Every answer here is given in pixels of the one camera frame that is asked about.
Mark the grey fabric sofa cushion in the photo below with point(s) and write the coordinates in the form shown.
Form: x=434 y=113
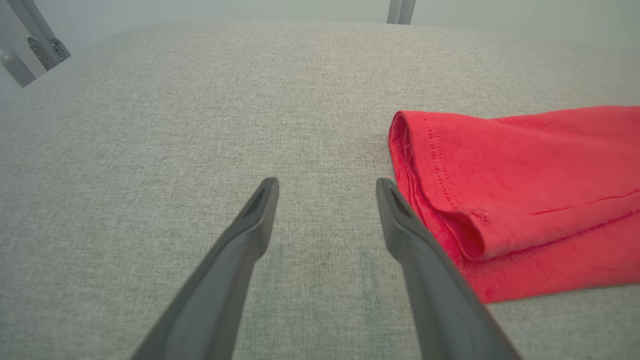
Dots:
x=150 y=150

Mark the grey metal frame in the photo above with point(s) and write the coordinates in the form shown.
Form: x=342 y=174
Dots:
x=42 y=50

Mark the red white basketball jersey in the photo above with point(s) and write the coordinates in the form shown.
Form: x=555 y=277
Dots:
x=525 y=175

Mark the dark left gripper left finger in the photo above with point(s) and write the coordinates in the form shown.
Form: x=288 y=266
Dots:
x=220 y=290

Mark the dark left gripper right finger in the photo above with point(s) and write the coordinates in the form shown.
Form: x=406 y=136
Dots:
x=440 y=310

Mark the grey metal post with bracket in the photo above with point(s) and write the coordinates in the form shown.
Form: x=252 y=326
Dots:
x=400 y=10

